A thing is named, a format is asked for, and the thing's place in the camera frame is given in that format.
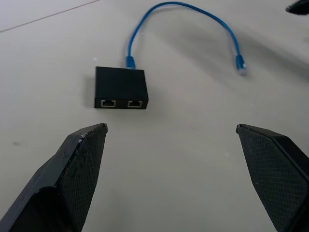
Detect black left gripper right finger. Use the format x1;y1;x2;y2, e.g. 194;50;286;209
236;124;309;232

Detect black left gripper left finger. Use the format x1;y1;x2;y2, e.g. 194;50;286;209
0;123;109;232

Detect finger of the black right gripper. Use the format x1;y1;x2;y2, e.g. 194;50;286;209
285;0;309;16

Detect black ethernet splitter box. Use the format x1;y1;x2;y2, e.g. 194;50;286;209
94;66;150;110

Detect blue Ethernet cable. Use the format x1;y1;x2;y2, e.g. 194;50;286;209
124;1;248;77

